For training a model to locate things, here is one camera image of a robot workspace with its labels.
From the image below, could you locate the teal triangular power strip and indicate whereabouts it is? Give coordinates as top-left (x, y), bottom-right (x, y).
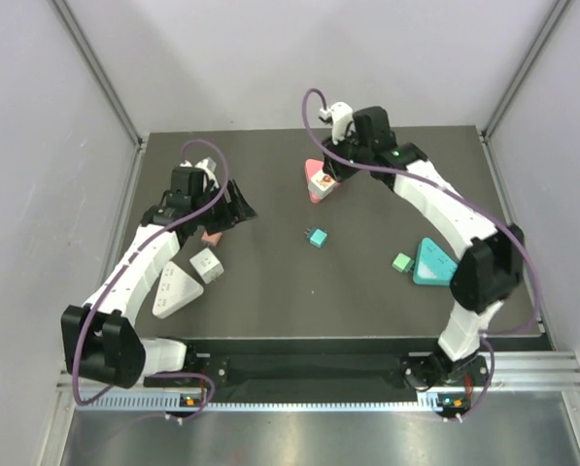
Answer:
top-left (412, 238), bottom-right (458, 286)

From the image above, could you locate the slotted cable duct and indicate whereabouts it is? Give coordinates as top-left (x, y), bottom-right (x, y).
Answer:
top-left (80, 391), bottom-right (443, 413)

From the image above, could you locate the teal cube charger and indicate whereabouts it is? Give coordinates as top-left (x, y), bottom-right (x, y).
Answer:
top-left (305, 228), bottom-right (328, 249)

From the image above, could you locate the grey white cube adapter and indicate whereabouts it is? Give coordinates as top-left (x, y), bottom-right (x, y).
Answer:
top-left (189, 248), bottom-right (224, 284)

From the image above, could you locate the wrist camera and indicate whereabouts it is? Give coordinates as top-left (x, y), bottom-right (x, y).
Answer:
top-left (180, 157), bottom-right (220, 188)
top-left (319, 102), bottom-right (354, 145)

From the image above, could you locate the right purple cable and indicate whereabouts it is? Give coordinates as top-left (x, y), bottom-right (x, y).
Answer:
top-left (301, 87), bottom-right (544, 418)

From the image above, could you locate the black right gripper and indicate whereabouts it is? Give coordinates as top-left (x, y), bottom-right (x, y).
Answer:
top-left (321, 127), bottom-right (372, 183)

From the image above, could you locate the white tiger cube adapter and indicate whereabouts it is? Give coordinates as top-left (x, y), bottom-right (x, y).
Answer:
top-left (308, 170), bottom-right (337, 202)

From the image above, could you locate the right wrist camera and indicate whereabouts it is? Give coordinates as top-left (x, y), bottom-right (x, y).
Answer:
top-left (319, 102), bottom-right (354, 145)

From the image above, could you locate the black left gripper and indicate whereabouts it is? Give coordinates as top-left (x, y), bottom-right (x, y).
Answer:
top-left (191, 178), bottom-right (256, 236)

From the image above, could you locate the white triangular power strip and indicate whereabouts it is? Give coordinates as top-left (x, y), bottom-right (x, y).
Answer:
top-left (152, 261), bottom-right (204, 319)

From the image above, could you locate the pink triangular power strip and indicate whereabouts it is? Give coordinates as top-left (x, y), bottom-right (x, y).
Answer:
top-left (304, 159), bottom-right (338, 204)

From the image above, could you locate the mint green cube charger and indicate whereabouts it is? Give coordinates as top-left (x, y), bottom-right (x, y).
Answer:
top-left (392, 252), bottom-right (415, 274)

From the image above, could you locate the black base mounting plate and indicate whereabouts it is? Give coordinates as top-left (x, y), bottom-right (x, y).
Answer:
top-left (142, 338), bottom-right (495, 403)

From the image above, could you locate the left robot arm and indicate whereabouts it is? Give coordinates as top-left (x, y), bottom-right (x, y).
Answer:
top-left (60, 158), bottom-right (256, 388)

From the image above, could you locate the salmon pink cube charger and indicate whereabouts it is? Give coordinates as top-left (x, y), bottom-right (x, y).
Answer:
top-left (201, 232), bottom-right (222, 248)

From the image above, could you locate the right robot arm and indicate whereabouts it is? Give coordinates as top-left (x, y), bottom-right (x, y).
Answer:
top-left (319, 102), bottom-right (524, 384)

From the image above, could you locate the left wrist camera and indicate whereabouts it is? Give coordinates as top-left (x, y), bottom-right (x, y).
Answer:
top-left (180, 157), bottom-right (220, 188)

